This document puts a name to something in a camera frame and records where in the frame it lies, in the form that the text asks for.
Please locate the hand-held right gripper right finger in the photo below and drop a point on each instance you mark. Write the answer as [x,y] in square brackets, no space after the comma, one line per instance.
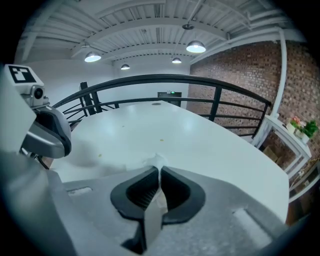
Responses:
[180,197]

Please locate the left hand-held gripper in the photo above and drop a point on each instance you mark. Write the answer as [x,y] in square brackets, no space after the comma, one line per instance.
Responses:
[12,112]

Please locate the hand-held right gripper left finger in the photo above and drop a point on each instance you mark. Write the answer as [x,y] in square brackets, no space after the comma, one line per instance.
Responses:
[130,195]

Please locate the small white cloth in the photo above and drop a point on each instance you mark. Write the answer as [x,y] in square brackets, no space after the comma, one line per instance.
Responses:
[152,161]

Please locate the white square table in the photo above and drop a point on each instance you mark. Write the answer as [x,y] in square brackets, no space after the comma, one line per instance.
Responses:
[200,140]

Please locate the round pendant ceiling lamp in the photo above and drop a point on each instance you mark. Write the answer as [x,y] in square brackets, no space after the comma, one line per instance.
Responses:
[92,57]
[125,67]
[176,60]
[195,47]

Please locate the brown cardboard box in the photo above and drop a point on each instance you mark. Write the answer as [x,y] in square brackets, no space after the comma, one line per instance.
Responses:
[271,155]

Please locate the dark door with exit sign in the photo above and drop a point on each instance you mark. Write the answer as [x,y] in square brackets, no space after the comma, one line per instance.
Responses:
[162,96]

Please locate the black metal railing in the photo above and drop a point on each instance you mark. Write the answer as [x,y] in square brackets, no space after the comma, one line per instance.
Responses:
[155,78]

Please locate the white console table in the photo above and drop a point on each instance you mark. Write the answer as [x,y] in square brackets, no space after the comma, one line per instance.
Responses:
[287,135]

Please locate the white shelf rack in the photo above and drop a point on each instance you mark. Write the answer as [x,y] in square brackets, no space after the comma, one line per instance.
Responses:
[305,180]

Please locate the pink flower pot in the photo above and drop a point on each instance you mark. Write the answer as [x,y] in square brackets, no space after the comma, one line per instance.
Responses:
[295,123]

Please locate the green plant pot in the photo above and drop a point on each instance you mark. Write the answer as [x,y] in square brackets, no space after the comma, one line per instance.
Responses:
[310,130]

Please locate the white wall pipe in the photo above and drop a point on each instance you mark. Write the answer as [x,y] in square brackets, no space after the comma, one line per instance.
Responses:
[282,75]

